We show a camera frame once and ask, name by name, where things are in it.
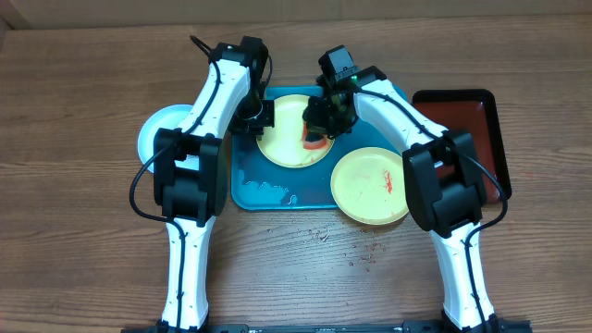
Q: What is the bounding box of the pink cleaning sponge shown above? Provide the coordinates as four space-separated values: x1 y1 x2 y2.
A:
302 126 329 150

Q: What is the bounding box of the yellow plate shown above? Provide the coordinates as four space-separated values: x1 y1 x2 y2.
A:
257 94 333 168
330 147 409 226

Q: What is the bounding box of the light blue plate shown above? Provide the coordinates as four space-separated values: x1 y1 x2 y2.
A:
136 104 200 175

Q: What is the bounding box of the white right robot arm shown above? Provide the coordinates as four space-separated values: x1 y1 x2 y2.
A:
303 66 494 332

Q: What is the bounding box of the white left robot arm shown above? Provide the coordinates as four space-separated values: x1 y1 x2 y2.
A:
142 37 271 332

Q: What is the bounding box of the teal plastic tray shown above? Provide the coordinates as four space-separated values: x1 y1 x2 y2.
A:
230 84 413 212

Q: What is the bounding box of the black tray with red liquid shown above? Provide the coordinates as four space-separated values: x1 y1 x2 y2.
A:
412 89 512 197

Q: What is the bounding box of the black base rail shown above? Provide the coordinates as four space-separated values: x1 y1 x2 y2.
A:
120 318 533 333

